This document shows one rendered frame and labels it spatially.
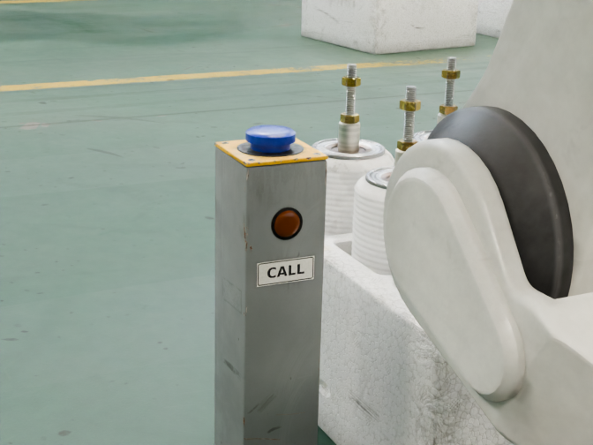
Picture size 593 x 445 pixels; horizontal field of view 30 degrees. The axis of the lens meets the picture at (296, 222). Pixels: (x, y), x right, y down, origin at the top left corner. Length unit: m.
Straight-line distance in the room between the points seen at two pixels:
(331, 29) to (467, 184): 2.85
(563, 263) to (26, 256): 1.10
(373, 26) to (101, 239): 1.76
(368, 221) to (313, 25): 2.50
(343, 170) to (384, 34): 2.18
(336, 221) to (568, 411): 0.59
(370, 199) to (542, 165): 0.44
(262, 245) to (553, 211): 0.34
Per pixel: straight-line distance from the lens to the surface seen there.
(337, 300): 1.03
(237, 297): 0.89
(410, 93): 1.02
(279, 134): 0.87
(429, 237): 0.61
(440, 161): 0.61
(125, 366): 1.24
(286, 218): 0.87
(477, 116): 0.62
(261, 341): 0.90
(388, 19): 3.27
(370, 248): 1.03
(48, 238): 1.65
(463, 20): 3.45
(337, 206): 1.11
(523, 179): 0.59
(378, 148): 1.15
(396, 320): 0.93
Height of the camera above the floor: 0.54
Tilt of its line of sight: 18 degrees down
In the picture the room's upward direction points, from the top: 2 degrees clockwise
